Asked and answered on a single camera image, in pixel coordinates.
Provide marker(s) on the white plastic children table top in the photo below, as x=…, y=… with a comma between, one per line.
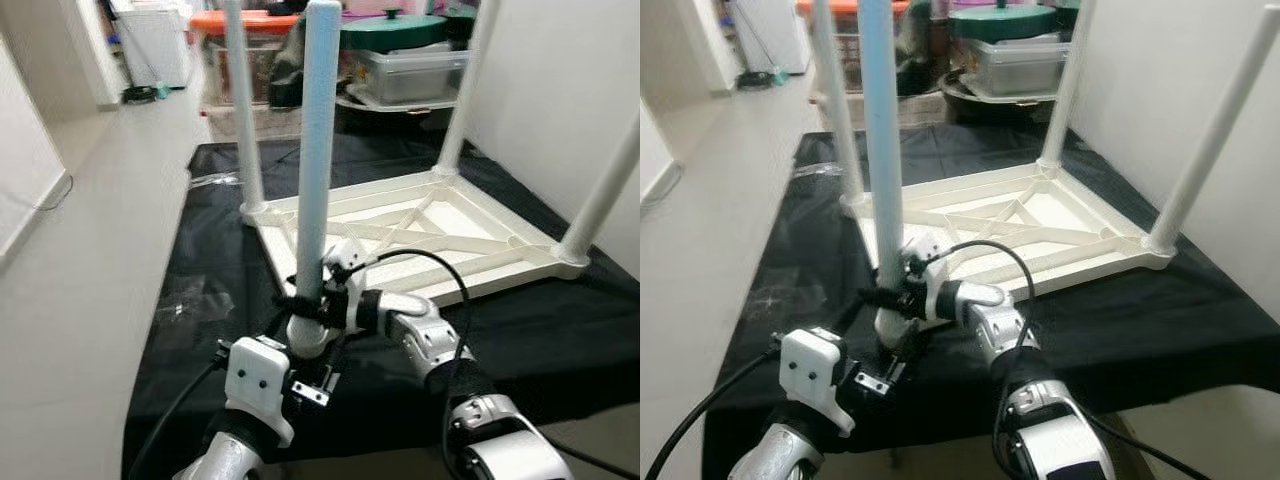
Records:
x=430, y=230
x=1030, y=220

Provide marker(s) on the black round basin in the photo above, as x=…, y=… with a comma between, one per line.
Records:
x=1000, y=108
x=400, y=115

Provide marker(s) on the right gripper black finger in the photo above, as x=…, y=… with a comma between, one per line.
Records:
x=878, y=298
x=295, y=305

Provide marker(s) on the clear tape patch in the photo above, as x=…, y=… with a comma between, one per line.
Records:
x=780, y=295
x=190, y=300

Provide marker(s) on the clear plastic wrap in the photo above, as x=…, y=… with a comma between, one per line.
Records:
x=210, y=180
x=815, y=170

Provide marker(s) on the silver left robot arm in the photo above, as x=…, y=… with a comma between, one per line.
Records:
x=225, y=455
x=780, y=455

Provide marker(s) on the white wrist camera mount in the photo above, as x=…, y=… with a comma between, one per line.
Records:
x=925, y=255
x=815, y=375
x=258, y=385
x=345, y=265

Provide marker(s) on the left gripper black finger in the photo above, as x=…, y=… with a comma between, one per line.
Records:
x=848, y=318
x=908, y=350
x=275, y=325
x=335, y=355

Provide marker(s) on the pink plastic container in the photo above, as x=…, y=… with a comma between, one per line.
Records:
x=365, y=13

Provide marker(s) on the clear plastic storage box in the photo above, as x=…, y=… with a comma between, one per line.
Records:
x=1020, y=65
x=415, y=75

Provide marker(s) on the white appliance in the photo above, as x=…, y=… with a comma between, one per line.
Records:
x=155, y=45
x=775, y=35

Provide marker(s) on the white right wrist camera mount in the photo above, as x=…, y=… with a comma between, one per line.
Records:
x=925, y=255
x=345, y=265

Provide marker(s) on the clear box with orange lid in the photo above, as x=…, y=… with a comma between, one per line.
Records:
x=265, y=50
x=848, y=45

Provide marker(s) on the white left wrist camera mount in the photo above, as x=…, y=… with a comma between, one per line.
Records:
x=258, y=385
x=815, y=375

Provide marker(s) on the shiny black plastic bag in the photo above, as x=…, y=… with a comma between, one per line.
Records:
x=285, y=75
x=918, y=65

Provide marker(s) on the mop with green head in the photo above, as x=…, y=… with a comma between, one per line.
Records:
x=140, y=93
x=760, y=78

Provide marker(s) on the dark green round lid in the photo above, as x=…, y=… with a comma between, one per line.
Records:
x=1005, y=22
x=395, y=32

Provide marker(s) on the grey cloth covered ledge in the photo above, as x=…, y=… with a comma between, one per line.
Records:
x=850, y=112
x=225, y=120

